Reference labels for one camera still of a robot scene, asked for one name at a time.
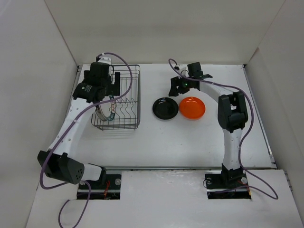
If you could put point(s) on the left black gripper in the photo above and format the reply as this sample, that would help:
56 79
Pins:
113 89

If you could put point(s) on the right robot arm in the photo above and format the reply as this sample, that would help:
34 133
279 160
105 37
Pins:
232 118

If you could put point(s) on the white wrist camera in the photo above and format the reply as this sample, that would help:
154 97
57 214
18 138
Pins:
182 69
102 58

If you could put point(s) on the orange plate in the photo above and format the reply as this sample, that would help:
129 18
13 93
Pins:
192 108

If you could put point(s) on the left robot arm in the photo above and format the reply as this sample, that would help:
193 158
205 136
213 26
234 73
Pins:
58 162

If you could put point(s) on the white plate red characters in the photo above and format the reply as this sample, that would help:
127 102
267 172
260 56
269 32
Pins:
100 114

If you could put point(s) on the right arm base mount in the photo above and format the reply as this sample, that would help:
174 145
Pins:
218 188

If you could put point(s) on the white plate dark rim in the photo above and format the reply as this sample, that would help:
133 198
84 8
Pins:
112 109

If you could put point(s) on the aluminium rail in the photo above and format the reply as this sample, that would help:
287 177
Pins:
154 168

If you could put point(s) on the black plate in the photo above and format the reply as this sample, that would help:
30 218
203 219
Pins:
165 108

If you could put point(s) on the grey wire dish rack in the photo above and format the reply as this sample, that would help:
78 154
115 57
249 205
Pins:
128 109

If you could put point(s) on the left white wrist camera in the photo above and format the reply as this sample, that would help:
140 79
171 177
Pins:
102 58

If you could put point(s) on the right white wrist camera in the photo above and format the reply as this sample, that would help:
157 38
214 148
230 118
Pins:
182 69

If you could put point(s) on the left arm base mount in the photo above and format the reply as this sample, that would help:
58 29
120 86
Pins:
109 190

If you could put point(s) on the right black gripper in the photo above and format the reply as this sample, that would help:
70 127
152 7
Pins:
174 91

